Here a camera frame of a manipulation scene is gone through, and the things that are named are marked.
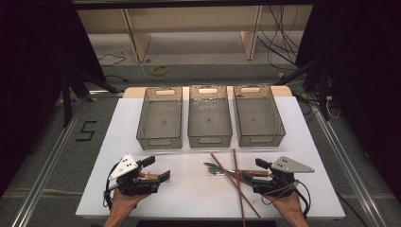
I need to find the bundle of black cables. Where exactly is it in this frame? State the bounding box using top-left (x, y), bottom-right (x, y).
top-left (255, 4), bottom-right (301, 72)

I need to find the yellow tape roll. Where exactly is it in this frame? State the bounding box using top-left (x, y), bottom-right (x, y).
top-left (151, 64), bottom-right (169, 77)

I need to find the black metal stand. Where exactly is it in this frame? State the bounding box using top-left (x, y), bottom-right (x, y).
top-left (274, 56), bottom-right (333, 123)

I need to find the thin black floor cable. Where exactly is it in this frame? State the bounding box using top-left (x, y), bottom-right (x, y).
top-left (96, 53), bottom-right (127, 68)

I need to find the person's left hand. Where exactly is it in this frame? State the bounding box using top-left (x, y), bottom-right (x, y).
top-left (110, 190), bottom-right (149, 211)

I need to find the light wooden utensil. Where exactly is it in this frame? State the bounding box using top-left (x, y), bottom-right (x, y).
top-left (144, 171), bottom-right (163, 181)

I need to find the right hand-held gripper cable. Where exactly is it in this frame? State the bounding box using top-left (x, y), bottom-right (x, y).
top-left (260, 179), bottom-right (313, 219)

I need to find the white table sheet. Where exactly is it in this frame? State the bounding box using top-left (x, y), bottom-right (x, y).
top-left (75, 96), bottom-right (346, 220)

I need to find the aluminium floor rail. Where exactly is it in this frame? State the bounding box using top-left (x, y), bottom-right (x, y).
top-left (309, 94), bottom-right (390, 227)
top-left (10, 94), bottom-right (87, 227)

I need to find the person's right hand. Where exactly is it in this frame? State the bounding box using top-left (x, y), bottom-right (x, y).
top-left (264, 192), bottom-right (305, 217)

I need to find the black tripod stand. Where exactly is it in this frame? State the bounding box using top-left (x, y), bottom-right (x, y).
top-left (61, 67), bottom-right (125, 129)

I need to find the white cable with plug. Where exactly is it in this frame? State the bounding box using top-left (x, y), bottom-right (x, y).
top-left (324, 95), bottom-right (342, 120)

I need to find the knife with wooden handle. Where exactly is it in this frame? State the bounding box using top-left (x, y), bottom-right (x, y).
top-left (203, 162), bottom-right (271, 178)

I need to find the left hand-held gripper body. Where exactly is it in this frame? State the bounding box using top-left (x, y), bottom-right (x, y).
top-left (108, 153), bottom-right (161, 197)

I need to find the fork with wooden handle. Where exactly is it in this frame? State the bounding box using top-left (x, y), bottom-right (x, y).
top-left (207, 166), bottom-right (245, 183)

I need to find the black curtain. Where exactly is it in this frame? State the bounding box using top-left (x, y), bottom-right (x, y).
top-left (0, 0), bottom-right (107, 198)
top-left (295, 0), bottom-right (401, 204)

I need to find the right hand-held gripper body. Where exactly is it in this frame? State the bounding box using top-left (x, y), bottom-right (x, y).
top-left (251, 155), bottom-right (316, 200)

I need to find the brown wooden chopstick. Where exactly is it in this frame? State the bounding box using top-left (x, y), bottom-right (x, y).
top-left (232, 148), bottom-right (247, 227)
top-left (210, 152), bottom-right (262, 219)

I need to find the grey transparent plastic bin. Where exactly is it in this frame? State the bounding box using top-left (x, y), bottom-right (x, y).
top-left (232, 84), bottom-right (287, 148)
top-left (187, 84), bottom-right (234, 148)
top-left (135, 86), bottom-right (183, 150)

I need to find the white floor cable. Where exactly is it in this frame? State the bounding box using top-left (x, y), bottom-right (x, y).
top-left (121, 46), bottom-right (202, 87)

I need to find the light wooden desk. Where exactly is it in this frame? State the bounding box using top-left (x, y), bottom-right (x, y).
top-left (77, 4), bottom-right (315, 63)

